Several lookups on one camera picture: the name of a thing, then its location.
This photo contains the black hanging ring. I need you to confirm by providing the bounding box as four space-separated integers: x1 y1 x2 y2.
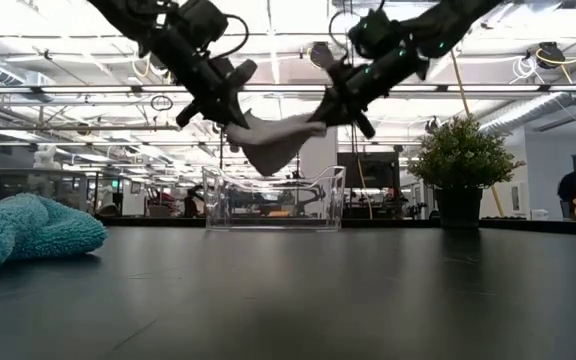
149 94 175 113

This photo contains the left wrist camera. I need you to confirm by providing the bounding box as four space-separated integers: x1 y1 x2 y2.
182 0 229 46

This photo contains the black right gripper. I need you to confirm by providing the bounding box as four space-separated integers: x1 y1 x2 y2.
308 47 422 140

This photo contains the green potted plant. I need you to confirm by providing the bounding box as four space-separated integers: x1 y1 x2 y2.
407 115 527 230

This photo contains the white wall dispenser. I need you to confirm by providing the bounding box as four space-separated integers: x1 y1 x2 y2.
509 181 528 217

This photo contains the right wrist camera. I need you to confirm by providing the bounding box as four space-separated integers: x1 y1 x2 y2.
347 8 394 59

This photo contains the clear plastic bin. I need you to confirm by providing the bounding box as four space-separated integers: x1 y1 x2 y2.
201 164 347 232

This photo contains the thin black cable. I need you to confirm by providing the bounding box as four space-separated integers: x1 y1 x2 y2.
348 122 375 221

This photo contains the black monitor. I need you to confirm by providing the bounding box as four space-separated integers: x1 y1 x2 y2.
336 151 402 191

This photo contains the orange power cable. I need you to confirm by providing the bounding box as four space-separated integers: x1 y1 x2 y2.
447 49 505 217

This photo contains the glass cabinet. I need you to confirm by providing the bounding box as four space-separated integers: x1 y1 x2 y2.
0 167 90 211

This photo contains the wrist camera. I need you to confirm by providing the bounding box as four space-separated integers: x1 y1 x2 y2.
347 8 394 59
182 0 229 46

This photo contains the black ceiling cable reel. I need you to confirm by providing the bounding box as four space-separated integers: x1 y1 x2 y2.
535 41 568 70

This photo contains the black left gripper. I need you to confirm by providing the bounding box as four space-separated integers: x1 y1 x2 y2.
160 29 259 129

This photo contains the teal microfiber towel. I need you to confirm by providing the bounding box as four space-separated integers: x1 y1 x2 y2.
0 192 108 274

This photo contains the white sculpture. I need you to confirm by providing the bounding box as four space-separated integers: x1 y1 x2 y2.
31 143 63 171

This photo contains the white microfiber towel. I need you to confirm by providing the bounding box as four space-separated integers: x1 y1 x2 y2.
225 108 329 177

